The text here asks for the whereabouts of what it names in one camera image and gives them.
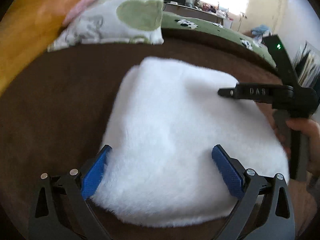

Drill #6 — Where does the pink pillow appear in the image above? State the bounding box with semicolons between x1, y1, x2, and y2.
62;0;98;27

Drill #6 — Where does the blue clothes pile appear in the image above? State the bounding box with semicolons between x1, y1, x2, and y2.
251;24;272;42

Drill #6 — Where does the brown plush blanket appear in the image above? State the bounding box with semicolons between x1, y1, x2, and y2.
1;29;280;239

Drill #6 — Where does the wooden headboard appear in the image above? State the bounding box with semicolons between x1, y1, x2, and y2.
1;0;81;92

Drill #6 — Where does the cluttered desk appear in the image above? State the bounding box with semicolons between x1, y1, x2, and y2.
164;3;232;29

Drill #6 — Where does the hanging clothes rack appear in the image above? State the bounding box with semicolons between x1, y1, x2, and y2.
292;41;319;87

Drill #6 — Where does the person's right hand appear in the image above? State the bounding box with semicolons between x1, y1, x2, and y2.
286;118;320;177

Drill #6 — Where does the white fluffy cardigan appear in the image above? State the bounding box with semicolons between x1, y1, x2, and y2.
92;57;289;227

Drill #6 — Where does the green and white pillow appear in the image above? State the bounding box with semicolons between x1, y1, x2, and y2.
47;0;164;51

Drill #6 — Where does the green cow-print blanket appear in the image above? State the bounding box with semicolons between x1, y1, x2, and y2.
161;11;276;69

